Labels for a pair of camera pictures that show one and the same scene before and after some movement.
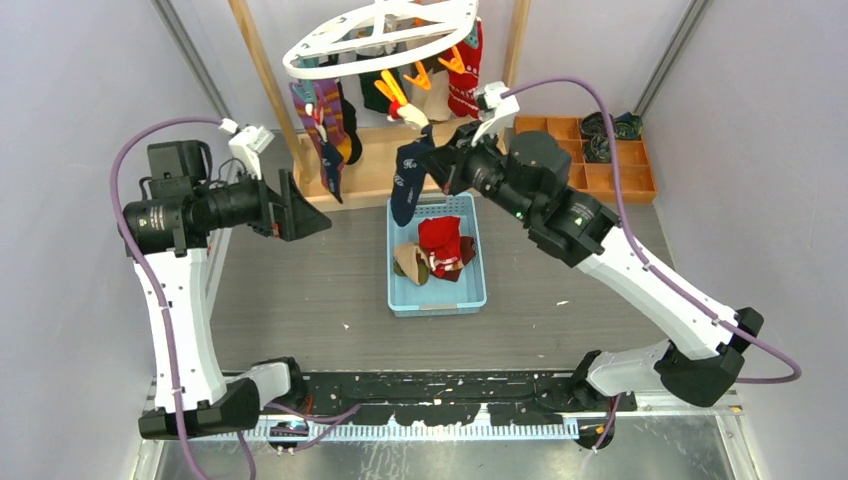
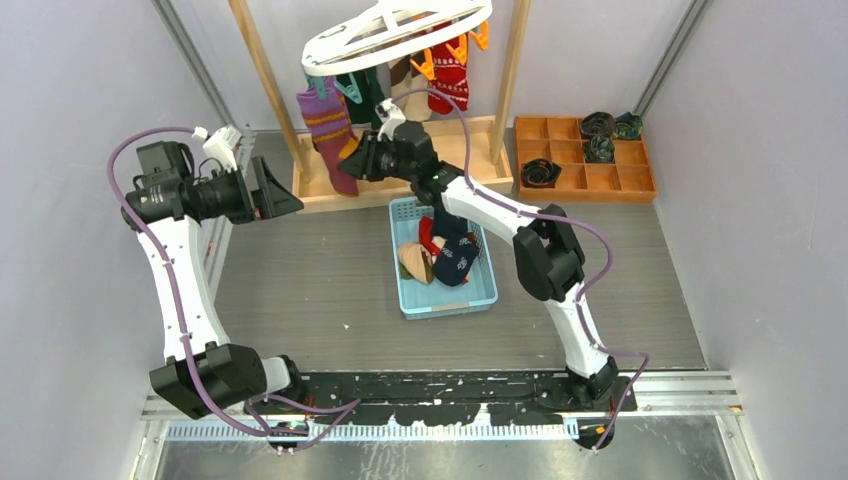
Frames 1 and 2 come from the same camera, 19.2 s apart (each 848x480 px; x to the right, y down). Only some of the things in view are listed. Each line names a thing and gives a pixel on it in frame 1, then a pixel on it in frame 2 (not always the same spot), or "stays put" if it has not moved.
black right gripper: (448, 162) to (361, 163)
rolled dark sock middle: (597, 149) stays put
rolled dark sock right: (628, 126) stays put
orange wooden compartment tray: (636, 178) stays put
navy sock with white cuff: (411, 168) to (447, 225)
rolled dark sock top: (593, 124) stays put
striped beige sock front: (412, 262) stays put
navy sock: (333, 163) to (455, 260)
